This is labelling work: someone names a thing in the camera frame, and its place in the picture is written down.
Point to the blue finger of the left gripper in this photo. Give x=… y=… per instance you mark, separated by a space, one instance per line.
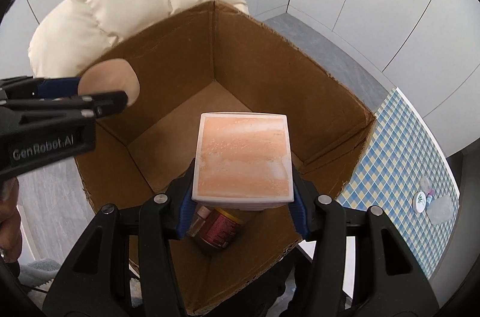
x=29 y=87

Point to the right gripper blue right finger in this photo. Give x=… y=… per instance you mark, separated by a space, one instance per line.
x=298 y=209

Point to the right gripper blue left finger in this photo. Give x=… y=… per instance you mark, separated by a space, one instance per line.
x=185 y=213

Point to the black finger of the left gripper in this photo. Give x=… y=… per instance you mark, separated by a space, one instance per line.
x=102 y=104

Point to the red gold round tin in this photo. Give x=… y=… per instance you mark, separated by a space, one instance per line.
x=219 y=229

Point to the peach square cosmetic box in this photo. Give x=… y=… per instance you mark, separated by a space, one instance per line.
x=243 y=161

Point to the small clear plastic jar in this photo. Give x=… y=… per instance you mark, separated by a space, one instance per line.
x=425 y=184

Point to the translucent plastic case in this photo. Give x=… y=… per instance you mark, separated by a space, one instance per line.
x=440 y=210

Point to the small pink glass bottle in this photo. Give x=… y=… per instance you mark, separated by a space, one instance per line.
x=198 y=220

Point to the left hand with decorated nails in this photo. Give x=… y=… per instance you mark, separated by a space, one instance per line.
x=11 y=237

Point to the blue yellow checkered tablecloth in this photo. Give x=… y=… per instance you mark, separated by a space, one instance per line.
x=401 y=151

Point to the brown cardboard box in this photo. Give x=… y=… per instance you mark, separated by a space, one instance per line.
x=212 y=58

